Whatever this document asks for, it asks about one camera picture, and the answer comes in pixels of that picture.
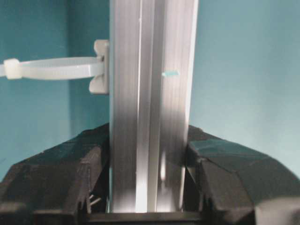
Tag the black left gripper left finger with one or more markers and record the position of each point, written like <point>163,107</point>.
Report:
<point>58,185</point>

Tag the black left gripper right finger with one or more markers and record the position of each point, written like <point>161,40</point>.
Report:
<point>231,184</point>

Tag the large silver metal rail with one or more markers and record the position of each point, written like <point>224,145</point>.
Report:
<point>152,49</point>

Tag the white zip tie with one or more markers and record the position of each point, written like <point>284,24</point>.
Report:
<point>50,69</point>

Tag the white zip tie mount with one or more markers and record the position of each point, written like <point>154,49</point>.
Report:
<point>99,85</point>

